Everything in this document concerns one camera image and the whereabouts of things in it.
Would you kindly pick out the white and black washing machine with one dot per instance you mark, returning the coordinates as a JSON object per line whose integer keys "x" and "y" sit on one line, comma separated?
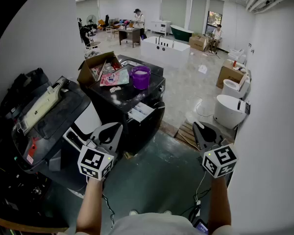
{"x": 85, "y": 119}

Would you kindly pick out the pink detergent pouch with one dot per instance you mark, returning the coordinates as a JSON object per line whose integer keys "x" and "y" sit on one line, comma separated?
{"x": 112, "y": 78}

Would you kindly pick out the dark grey appliance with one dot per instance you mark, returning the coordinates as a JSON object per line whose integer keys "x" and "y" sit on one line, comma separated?
{"x": 22, "y": 87}

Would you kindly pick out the brown cardboard box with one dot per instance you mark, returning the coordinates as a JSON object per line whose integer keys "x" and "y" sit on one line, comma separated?
{"x": 229, "y": 73}

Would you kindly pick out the round white toilet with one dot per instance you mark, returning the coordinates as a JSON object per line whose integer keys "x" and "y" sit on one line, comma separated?
{"x": 229, "y": 111}

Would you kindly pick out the white detergent drawer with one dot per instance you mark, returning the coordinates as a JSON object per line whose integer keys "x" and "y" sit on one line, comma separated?
{"x": 140, "y": 112}

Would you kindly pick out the open cardboard box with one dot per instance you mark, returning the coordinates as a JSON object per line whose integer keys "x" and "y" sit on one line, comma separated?
{"x": 84, "y": 75}

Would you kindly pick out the person's left forearm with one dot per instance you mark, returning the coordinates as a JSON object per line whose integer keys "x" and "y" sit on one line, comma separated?
{"x": 90, "y": 204}

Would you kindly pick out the green bathtub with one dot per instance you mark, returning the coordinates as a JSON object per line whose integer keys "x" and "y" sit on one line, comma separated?
{"x": 181, "y": 33}

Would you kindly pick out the white bathtub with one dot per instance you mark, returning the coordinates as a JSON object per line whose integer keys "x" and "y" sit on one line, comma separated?
{"x": 165, "y": 53}

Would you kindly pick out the person's shoe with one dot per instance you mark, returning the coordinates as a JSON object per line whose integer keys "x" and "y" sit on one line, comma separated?
{"x": 133, "y": 212}
{"x": 167, "y": 212}

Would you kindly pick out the small screen device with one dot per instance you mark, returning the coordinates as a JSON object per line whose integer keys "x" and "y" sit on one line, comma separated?
{"x": 201, "y": 227}

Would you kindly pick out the long wooden stick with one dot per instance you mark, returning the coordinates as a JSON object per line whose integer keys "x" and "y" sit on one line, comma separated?
{"x": 101, "y": 70}

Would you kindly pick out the white toilet with raised lid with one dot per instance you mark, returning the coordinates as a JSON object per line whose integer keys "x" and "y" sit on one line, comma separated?
{"x": 232, "y": 86}

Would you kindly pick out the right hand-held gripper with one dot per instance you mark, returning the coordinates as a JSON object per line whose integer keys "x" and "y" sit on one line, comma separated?
{"x": 220, "y": 161}

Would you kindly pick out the person's left shoe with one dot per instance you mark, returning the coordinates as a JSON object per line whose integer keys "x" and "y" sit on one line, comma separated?
{"x": 133, "y": 212}

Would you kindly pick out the person's right shoe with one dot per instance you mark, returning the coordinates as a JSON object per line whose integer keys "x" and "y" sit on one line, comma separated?
{"x": 167, "y": 212}

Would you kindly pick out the dark framed window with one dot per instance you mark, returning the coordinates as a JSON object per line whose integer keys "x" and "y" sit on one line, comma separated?
{"x": 214, "y": 19}

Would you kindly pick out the white paper sheet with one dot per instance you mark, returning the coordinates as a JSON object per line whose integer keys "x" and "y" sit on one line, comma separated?
{"x": 203, "y": 69}

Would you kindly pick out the basket of small items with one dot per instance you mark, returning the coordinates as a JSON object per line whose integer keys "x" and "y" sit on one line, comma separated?
{"x": 93, "y": 54}

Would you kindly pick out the closed cardboard box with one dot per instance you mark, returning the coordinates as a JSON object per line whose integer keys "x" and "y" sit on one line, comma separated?
{"x": 198, "y": 43}

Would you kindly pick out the person's right forearm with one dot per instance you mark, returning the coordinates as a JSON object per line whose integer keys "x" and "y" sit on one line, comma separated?
{"x": 219, "y": 204}

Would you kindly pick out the standing fan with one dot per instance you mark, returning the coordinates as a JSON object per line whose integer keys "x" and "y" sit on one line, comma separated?
{"x": 91, "y": 19}

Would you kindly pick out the white square toilet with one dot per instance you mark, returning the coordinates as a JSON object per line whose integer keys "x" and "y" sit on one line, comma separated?
{"x": 236, "y": 55}

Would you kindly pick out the cream plastic panel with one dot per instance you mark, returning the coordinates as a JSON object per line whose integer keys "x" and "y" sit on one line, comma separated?
{"x": 42, "y": 106}

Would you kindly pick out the person's white shirt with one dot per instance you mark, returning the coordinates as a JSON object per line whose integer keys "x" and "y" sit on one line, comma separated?
{"x": 156, "y": 225}

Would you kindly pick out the black sink cabinet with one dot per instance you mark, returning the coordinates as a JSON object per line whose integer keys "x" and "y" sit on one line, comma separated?
{"x": 149, "y": 68}

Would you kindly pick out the white powder pile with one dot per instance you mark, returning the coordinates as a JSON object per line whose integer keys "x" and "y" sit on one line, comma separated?
{"x": 115, "y": 89}

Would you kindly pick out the wooden pallet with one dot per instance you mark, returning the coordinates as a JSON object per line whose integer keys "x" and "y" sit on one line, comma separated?
{"x": 186, "y": 133}

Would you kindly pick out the purple plastic bucket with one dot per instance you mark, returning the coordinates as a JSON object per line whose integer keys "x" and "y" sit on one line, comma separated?
{"x": 140, "y": 81}

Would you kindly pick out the red plastic packet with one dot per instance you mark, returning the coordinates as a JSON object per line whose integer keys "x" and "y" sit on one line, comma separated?
{"x": 116, "y": 65}

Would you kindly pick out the white plastic spoon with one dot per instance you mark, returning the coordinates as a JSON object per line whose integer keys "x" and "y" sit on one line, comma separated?
{"x": 199, "y": 124}

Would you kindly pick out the white cabinet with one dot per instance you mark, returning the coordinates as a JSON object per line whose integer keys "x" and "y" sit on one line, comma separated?
{"x": 160, "y": 27}

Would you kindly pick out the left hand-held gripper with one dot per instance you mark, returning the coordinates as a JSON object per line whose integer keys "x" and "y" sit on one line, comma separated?
{"x": 91, "y": 159}

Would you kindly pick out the orange chair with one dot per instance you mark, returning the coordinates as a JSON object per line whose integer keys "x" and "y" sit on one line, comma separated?
{"x": 101, "y": 23}

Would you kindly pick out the brown wooden desk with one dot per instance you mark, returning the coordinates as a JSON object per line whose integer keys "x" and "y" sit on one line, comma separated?
{"x": 129, "y": 33}

